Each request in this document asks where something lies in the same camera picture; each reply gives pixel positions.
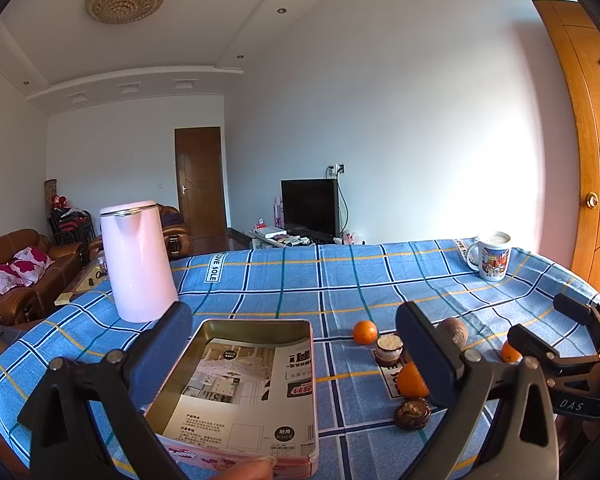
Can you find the pink electric kettle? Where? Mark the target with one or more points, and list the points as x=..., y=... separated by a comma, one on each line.
x=138, y=266

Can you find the light wooden door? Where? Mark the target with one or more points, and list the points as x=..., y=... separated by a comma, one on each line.
x=576, y=41

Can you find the pink floral cushion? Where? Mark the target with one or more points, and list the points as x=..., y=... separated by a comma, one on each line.
x=26, y=269

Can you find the low tv stand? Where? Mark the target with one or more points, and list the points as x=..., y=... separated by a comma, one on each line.
x=279, y=238

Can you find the brown cup white filling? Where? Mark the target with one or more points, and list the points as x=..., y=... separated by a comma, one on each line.
x=388, y=350

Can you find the wall socket with cable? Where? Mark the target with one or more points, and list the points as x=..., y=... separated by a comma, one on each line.
x=335, y=172

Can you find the pink rectangular tin box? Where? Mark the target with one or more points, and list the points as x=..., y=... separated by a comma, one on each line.
x=242, y=389

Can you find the brown leather armchair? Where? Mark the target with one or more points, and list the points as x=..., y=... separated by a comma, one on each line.
x=175, y=232

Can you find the coffee table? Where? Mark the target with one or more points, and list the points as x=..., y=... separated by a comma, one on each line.
x=91, y=276

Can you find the person's left hand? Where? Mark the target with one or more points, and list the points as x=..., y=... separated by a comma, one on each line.
x=261, y=468

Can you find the dark brown interior door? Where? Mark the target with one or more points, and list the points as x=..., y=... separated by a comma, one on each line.
x=199, y=172

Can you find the white cartoon printed mug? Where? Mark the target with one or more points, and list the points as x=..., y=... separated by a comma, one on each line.
x=489, y=256

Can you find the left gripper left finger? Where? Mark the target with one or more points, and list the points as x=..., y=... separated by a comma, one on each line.
x=65, y=440

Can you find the orange mandarin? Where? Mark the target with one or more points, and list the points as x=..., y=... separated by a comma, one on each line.
x=509, y=354
x=365, y=332
x=410, y=382

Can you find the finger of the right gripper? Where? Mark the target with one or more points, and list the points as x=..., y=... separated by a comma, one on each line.
x=528, y=344
x=580, y=313

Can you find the black television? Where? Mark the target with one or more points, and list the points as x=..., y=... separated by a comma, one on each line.
x=311, y=204

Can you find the brown leather sofa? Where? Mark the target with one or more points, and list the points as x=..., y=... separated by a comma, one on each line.
x=26, y=304

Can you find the purple round passion fruit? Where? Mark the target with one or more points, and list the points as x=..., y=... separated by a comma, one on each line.
x=456, y=329

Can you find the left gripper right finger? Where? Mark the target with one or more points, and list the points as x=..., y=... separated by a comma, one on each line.
x=521, y=442

